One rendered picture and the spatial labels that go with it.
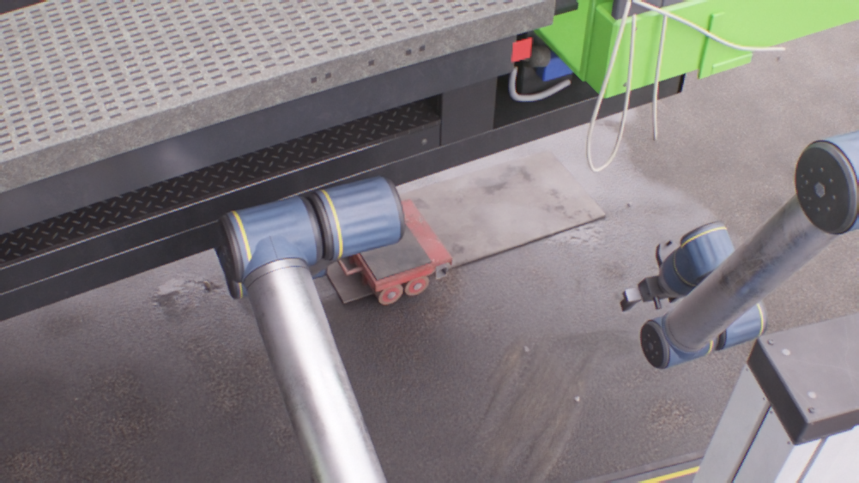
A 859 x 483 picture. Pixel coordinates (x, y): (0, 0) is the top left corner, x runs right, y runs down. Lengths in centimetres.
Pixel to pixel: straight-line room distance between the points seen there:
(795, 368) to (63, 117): 124
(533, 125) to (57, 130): 154
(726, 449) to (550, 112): 183
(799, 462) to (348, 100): 112
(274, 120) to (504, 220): 192
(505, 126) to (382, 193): 77
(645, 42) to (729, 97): 239
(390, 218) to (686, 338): 65
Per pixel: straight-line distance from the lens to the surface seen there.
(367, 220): 224
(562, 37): 237
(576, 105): 306
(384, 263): 340
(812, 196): 172
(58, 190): 190
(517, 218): 378
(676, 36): 225
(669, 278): 251
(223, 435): 318
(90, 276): 271
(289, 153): 272
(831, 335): 124
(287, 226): 220
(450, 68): 206
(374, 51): 194
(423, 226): 353
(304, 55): 192
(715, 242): 239
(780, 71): 483
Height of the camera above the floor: 261
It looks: 45 degrees down
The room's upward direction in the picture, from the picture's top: 5 degrees clockwise
